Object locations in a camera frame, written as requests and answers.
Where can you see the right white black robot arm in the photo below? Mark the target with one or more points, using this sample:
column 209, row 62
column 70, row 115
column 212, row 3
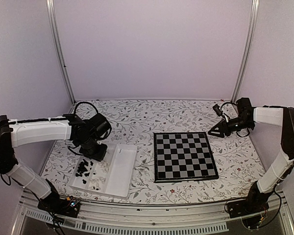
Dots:
column 248, row 116

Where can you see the black silver chess board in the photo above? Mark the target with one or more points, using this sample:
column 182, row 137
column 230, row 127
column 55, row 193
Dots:
column 182, row 157

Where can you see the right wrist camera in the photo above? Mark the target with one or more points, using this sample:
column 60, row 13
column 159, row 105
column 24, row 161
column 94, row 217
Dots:
column 218, row 110

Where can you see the front aluminium rail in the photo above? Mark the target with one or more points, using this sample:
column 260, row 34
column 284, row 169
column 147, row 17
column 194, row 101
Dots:
column 100, row 218

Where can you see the left aluminium frame post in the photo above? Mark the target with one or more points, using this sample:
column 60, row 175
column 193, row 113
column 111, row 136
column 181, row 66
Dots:
column 58, row 49

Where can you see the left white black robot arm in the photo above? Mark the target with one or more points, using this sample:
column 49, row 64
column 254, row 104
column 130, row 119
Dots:
column 15, row 133

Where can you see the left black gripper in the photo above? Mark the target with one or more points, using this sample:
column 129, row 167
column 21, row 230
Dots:
column 99, row 156

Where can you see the white plastic compartment tray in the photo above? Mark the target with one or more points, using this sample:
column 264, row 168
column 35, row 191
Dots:
column 121, row 158

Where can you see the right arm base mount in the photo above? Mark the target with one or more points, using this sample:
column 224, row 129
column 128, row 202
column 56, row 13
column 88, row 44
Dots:
column 247, row 208

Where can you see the pile of black chess pieces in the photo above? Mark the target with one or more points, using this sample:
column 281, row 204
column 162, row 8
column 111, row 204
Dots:
column 83, row 170

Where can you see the floral patterned table mat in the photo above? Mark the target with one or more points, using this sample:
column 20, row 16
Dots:
column 134, row 122

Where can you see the pile of white chess pieces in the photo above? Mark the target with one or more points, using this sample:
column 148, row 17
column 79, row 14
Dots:
column 98, row 175

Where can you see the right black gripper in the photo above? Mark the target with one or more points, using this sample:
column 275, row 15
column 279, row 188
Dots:
column 222, row 126

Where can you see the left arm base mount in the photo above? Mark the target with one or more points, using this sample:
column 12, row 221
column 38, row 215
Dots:
column 69, row 206

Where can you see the aluminium frame post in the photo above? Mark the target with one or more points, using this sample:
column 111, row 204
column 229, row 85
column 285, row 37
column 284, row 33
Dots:
column 58, row 49
column 247, row 48

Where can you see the right aluminium frame post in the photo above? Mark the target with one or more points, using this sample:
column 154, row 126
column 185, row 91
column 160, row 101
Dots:
column 247, row 48

